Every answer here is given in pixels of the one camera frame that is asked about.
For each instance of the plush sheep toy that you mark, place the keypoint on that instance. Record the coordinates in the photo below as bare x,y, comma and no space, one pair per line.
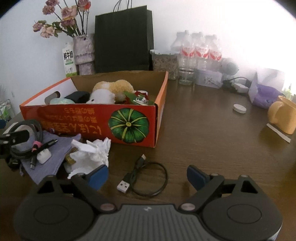
104,95

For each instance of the dark blue pouch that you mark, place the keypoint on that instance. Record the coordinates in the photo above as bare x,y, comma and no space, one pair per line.
77,96

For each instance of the white power adapter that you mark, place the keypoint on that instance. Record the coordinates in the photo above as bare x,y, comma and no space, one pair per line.
239,87

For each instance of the red artificial rose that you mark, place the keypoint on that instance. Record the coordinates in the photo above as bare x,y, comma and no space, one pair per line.
138,97

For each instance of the clear plastic water bottle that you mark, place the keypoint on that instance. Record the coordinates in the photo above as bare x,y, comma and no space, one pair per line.
178,44
201,53
215,54
187,52

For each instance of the white paper strip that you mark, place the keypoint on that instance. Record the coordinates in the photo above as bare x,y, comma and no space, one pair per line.
277,132

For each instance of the small white round cap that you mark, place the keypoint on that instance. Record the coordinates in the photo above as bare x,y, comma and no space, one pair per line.
239,109

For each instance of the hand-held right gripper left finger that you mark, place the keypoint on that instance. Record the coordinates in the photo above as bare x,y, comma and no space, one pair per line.
99,175

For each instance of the dried pink rose bouquet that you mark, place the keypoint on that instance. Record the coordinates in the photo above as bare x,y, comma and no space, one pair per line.
68,12

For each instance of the white round desk fan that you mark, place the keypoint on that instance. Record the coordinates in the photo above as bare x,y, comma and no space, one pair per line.
229,67

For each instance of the yellow mug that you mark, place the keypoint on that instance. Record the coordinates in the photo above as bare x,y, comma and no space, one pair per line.
284,115

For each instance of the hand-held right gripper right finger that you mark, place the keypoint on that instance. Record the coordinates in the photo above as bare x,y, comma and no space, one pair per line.
195,177

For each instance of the white tissue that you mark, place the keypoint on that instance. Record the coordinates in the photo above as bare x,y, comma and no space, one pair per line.
92,150

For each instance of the grey purple vase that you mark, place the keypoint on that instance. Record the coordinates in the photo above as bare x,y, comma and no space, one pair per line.
84,53

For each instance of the pale green plastic ball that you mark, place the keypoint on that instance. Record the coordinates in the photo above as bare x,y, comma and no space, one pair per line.
61,101

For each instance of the white printed card box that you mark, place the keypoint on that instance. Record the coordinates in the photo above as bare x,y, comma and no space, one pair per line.
208,78

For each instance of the purple cloth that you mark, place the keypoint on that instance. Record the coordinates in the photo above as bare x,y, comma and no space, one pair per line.
53,162

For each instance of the orange cardboard box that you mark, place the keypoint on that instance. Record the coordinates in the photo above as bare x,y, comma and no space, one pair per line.
92,122

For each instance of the clear drinking glass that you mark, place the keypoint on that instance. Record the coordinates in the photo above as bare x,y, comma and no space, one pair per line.
186,76

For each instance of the clear jar of seeds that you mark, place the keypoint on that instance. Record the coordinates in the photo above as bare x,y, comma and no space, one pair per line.
164,63

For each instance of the small white charger plug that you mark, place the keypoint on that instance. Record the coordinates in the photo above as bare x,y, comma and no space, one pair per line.
44,157

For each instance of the purple tissue pack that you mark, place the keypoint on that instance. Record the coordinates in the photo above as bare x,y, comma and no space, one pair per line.
266,95

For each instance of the small brown packet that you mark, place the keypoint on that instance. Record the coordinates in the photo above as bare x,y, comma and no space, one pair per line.
69,160

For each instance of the black paper bag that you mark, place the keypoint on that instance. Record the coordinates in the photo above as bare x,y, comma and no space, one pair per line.
124,39

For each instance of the wooden desktop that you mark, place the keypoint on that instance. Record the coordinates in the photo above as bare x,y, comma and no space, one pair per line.
208,139

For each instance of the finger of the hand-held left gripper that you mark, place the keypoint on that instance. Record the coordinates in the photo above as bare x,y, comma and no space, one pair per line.
2,124
16,137

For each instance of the white green milk carton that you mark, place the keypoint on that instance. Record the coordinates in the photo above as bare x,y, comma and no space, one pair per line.
69,60

